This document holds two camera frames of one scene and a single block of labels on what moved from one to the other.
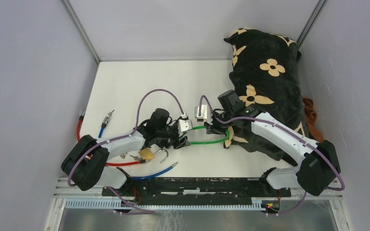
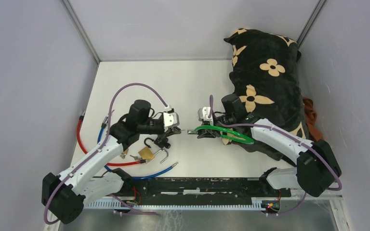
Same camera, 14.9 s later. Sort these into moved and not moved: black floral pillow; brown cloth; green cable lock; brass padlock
Moved: green cable lock
Not moved: brown cloth; black floral pillow; brass padlock
